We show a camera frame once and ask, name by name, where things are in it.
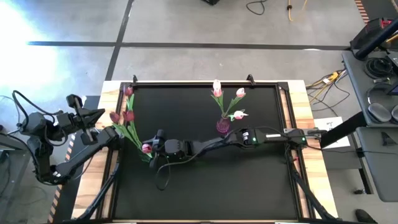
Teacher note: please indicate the green glass vase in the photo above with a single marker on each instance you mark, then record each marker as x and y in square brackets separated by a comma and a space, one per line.
[144, 158]

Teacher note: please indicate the dark red artificial tulip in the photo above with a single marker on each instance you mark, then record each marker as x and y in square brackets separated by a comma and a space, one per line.
[146, 148]
[128, 115]
[114, 116]
[128, 91]

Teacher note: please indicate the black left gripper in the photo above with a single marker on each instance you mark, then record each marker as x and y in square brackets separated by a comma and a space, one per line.
[73, 119]

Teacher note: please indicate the black table mat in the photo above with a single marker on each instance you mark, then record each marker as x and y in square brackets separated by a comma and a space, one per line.
[236, 193]

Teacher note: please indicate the black metal table frame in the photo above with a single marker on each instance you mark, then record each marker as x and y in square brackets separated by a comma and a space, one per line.
[202, 83]

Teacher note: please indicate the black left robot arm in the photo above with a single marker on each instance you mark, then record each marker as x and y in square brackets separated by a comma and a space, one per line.
[84, 155]

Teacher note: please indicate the grey metal table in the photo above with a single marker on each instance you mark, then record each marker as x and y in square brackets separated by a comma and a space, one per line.
[9, 144]

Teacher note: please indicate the grey side table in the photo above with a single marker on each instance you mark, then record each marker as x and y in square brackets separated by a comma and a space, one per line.
[379, 168]

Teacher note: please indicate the black box red label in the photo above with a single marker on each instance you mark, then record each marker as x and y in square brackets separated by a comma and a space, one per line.
[367, 31]

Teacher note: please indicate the pink ribbed glass vase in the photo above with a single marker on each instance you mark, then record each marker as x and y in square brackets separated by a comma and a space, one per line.
[223, 125]

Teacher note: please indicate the black frame clamp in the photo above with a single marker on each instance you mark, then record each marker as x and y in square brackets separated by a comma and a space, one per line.
[134, 78]
[250, 79]

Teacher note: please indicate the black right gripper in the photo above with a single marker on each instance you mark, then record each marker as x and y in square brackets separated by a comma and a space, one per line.
[160, 144]

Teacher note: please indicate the black diagonal frame strut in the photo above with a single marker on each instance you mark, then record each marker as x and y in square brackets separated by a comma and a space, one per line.
[102, 193]
[308, 193]

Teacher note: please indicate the black striped-edge floor mat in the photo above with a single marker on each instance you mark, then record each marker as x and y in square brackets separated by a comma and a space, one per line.
[66, 193]

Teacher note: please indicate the person's shoe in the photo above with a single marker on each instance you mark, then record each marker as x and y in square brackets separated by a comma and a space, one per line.
[365, 216]

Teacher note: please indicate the black desk leg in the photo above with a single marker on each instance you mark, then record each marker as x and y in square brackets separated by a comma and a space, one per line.
[342, 130]

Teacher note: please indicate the grey desk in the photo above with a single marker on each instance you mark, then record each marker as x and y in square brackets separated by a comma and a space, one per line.
[357, 93]

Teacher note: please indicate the white paper sheet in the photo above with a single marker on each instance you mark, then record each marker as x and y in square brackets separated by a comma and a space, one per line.
[329, 124]

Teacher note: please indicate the black slanted pole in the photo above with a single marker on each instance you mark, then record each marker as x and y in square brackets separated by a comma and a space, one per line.
[376, 39]

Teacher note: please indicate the black caster wheel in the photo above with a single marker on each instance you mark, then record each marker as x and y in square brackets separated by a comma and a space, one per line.
[359, 191]

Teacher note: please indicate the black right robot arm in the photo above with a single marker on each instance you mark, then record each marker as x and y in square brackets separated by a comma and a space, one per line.
[248, 138]

